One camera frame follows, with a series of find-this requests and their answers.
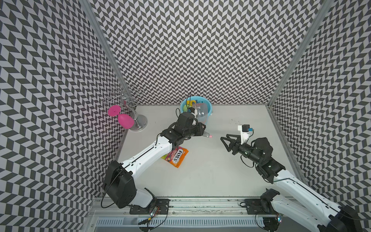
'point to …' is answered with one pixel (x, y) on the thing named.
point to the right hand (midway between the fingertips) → (223, 139)
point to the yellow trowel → (190, 102)
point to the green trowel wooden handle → (200, 102)
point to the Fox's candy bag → (176, 156)
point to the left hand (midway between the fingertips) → (203, 127)
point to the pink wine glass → (125, 121)
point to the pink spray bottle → (201, 110)
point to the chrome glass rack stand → (129, 94)
